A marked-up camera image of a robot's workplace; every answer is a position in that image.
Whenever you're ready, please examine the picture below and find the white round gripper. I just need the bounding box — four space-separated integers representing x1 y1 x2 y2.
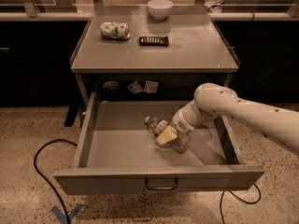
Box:
156 109 194 146

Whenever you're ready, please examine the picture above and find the clear plastic water bottle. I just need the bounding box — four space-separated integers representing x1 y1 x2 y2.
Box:
145 116 191 154

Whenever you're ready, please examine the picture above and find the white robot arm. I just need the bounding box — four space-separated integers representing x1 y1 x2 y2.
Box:
156 83 299 155

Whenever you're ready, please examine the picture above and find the grey open top drawer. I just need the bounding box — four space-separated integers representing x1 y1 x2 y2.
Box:
53 93 264 195

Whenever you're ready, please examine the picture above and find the grey cabinet with counter top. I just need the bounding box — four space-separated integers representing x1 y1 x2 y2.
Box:
71 5 238 101

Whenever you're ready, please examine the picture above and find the white sticker label right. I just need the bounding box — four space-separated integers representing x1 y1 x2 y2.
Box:
144 80 159 93

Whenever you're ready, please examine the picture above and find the white sticker label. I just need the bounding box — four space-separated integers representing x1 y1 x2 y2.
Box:
127 81 143 94
144 80 159 93

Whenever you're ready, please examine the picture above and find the white sticker label left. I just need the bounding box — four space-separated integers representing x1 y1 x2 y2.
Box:
127 81 143 94

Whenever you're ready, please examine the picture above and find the black chocolate bar pack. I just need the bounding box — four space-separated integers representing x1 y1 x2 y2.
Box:
139 36 169 47

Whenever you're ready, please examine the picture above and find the crushed green white soda can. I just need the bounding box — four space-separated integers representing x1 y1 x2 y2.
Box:
100 21 130 40

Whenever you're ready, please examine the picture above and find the white ceramic bowl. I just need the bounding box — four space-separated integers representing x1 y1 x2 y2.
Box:
148 0 174 20

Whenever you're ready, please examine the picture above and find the blue tape cross mark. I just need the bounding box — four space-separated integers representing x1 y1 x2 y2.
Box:
51 203 84 224

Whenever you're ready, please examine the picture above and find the metal drawer handle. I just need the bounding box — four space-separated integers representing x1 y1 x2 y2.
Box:
145 178 178 191

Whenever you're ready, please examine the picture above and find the black floor cable right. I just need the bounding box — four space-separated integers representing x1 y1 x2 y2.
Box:
219 183 262 224

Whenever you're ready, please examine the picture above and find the black floor cable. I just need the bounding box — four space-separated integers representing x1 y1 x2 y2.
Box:
33 138 78 224
219 183 262 224

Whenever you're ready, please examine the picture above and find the black floor cable left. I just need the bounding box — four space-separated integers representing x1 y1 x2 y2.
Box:
33 138 78 224

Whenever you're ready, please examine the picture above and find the white horizontal rail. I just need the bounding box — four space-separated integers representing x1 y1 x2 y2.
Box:
0 13 299 21

